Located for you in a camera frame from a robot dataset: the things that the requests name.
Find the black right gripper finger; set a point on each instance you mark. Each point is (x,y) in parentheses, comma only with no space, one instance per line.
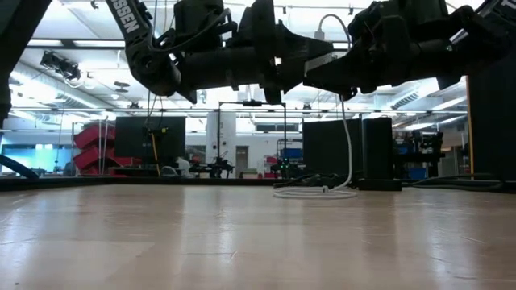
(334,74)
(350,93)

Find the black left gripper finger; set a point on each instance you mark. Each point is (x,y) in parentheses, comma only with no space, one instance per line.
(290,74)
(294,46)

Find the black background robot arm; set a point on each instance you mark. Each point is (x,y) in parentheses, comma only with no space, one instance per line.
(217,166)

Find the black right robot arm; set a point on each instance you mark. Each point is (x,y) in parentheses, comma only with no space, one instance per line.
(463,40)

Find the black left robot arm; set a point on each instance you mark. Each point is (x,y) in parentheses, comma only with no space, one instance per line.
(209,66)

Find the black power tower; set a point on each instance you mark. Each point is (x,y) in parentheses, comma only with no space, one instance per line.
(377,149)

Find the metal shelf blue bin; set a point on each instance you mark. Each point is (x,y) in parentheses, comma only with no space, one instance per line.
(292,153)

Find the white building column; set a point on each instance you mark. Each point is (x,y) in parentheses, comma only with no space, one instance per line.
(225,133)

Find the black background robot station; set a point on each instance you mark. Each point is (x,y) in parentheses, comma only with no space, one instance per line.
(423,153)

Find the black partition panel yellow edge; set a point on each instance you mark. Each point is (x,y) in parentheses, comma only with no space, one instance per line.
(493,121)

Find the person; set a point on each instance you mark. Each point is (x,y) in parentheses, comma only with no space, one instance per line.
(184,165)

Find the black monitor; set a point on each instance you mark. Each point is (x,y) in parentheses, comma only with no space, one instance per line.
(129,137)

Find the red storage bins rack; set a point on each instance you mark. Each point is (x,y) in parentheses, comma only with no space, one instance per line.
(94,137)

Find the black ceiling-mounted device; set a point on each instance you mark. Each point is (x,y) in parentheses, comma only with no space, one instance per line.
(60,64)

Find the black gantry frame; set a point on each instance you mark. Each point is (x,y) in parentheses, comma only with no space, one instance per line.
(252,103)

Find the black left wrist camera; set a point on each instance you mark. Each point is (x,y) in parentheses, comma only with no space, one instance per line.
(197,18)

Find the black table frame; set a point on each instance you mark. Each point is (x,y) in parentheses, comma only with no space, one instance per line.
(60,182)

